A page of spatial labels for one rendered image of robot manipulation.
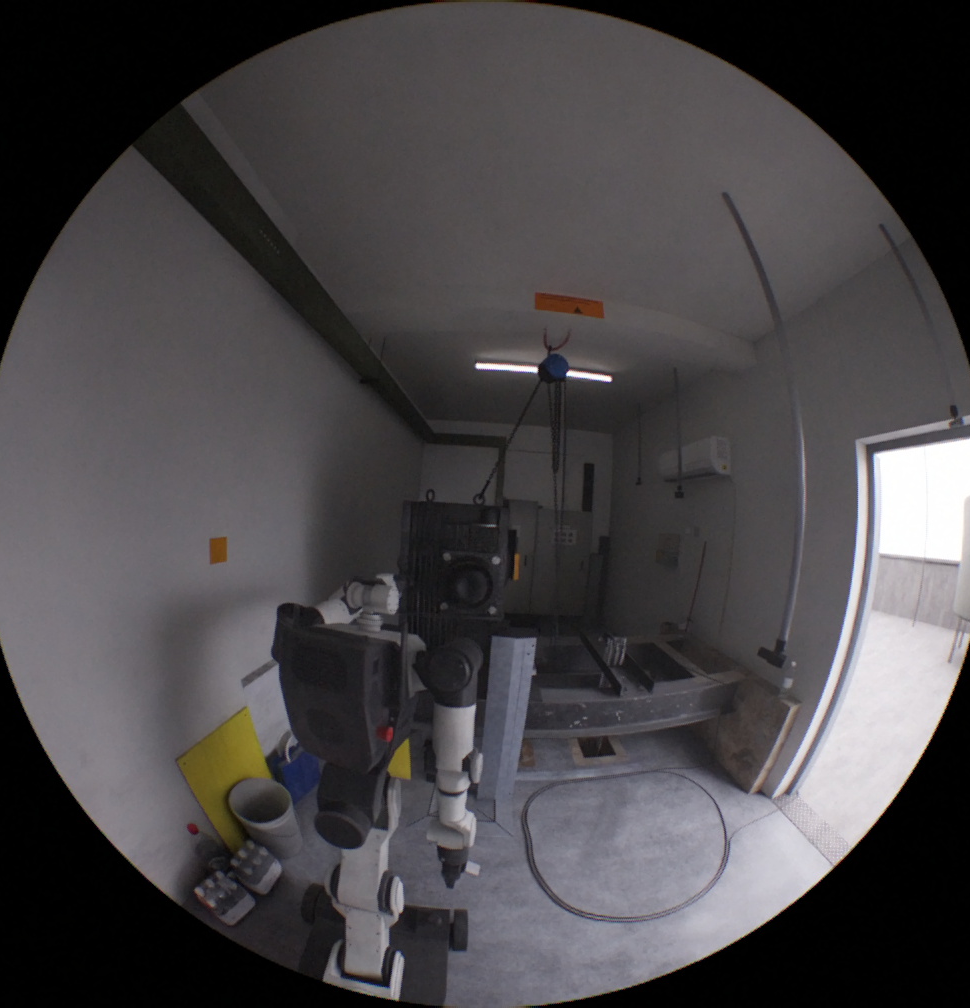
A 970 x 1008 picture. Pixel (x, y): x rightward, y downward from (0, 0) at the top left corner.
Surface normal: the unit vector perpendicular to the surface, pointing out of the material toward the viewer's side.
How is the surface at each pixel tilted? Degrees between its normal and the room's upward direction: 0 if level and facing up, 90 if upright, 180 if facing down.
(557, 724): 90
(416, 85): 180
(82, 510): 90
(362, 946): 47
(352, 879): 36
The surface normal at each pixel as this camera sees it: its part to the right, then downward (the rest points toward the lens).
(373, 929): 0.07, -0.69
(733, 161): -0.07, 1.00
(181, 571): 1.00, 0.07
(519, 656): 0.18, 0.00
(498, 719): -0.15, -0.03
